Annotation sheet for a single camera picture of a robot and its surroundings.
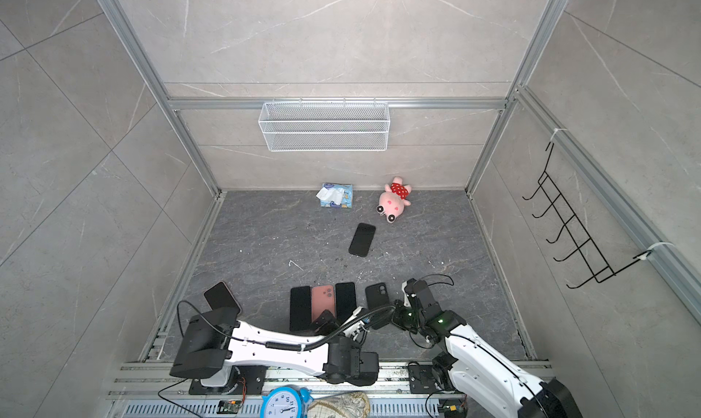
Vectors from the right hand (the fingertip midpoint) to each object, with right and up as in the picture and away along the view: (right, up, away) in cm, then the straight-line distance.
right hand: (384, 311), depth 83 cm
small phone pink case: (-54, +3, +5) cm, 55 cm away
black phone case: (-2, +3, +5) cm, 6 cm away
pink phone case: (-20, +2, +5) cm, 21 cm away
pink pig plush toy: (+6, +36, +24) cm, 44 cm away
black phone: (-7, +20, +21) cm, 30 cm away
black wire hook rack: (+43, +22, -23) cm, 54 cm away
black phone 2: (-12, +2, +4) cm, 13 cm away
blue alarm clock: (-27, -18, -15) cm, 36 cm away
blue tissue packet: (-18, +38, +27) cm, 50 cm away
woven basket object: (-10, -18, -16) cm, 26 cm away
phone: (-27, 0, +3) cm, 27 cm away
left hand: (-13, -1, -7) cm, 15 cm away
